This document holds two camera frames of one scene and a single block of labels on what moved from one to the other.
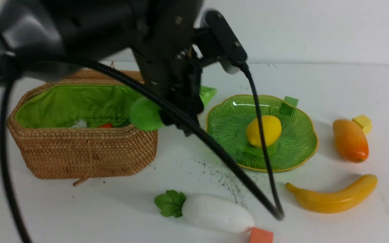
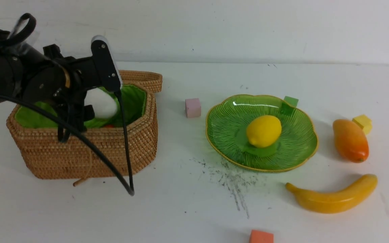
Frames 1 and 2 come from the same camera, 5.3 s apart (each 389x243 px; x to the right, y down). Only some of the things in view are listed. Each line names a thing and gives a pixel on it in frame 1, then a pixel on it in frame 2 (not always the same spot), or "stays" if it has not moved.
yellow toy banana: x=345 y=199 stays
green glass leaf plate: x=227 y=122 stays
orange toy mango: x=351 y=140 stays
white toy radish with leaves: x=208 y=211 -> x=104 y=105
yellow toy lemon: x=272 y=129 stays
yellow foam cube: x=364 y=122 stays
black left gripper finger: x=193 y=102 -> x=75 y=113
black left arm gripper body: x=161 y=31 -> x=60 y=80
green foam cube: x=293 y=101 stays
